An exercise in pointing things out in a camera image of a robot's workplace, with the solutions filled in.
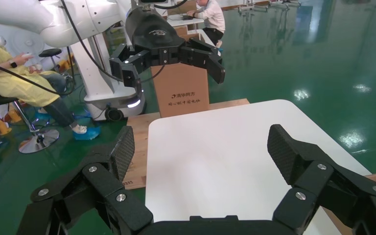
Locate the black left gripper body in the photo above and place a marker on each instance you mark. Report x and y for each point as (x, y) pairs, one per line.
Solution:
(152, 32)

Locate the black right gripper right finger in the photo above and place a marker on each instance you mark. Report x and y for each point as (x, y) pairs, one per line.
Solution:
(311, 172)

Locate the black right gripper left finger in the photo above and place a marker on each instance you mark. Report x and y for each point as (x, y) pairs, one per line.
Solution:
(94, 194)

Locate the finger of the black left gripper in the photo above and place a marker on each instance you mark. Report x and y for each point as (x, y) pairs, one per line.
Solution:
(207, 56)
(126, 65)

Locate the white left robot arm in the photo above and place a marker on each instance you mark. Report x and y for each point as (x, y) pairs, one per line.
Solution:
(77, 19)

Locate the white desk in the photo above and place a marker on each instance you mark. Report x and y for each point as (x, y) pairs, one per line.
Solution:
(178, 22)

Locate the white robot body base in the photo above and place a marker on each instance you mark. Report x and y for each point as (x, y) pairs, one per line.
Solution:
(100, 87)

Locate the tall printed cardboard carton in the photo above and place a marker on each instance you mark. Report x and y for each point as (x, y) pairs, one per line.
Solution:
(180, 84)

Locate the person in white shirt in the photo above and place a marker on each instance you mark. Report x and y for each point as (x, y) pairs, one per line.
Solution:
(212, 16)

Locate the yellow plastic toy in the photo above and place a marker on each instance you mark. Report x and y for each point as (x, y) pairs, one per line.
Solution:
(65, 64)

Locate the black stool with chrome base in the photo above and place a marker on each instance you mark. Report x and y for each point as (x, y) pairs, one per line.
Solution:
(38, 142)

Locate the small black round stool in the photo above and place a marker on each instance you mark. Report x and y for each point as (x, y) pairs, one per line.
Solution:
(50, 52)

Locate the person in yellow gown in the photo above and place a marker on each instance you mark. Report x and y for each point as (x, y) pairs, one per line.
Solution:
(0, 71)

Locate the metal rack frame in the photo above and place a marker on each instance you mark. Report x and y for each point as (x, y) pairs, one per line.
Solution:
(249, 6)

